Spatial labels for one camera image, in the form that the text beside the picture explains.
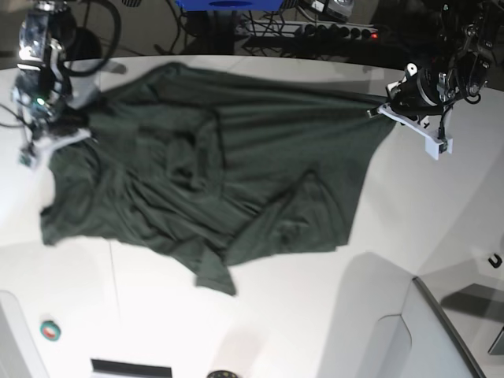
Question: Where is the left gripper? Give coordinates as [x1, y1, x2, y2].
[367, 63, 445, 142]

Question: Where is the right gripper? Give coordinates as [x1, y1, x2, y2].
[23, 117, 91, 158]

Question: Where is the dark green t-shirt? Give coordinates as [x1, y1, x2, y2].
[40, 63, 395, 295]

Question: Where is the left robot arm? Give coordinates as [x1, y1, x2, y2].
[368, 1, 503, 152]

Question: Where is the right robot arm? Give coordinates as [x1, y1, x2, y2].
[11, 1, 122, 166]

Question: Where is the grey power strip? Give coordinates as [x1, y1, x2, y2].
[235, 20, 380, 42]

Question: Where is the blue plastic bin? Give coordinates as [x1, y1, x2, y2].
[176, 0, 284, 11]

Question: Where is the black U-shaped hook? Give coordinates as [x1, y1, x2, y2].
[487, 254, 503, 269]

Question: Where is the green red tape roll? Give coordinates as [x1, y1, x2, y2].
[40, 321, 61, 342]

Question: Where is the small black round object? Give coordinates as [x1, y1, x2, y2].
[207, 370, 239, 378]

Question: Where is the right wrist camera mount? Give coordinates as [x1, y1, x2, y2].
[19, 148, 39, 170]

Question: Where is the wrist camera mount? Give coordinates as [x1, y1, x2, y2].
[19, 148, 39, 170]
[424, 138, 454, 161]

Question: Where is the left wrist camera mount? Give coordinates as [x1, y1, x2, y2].
[424, 138, 454, 161]

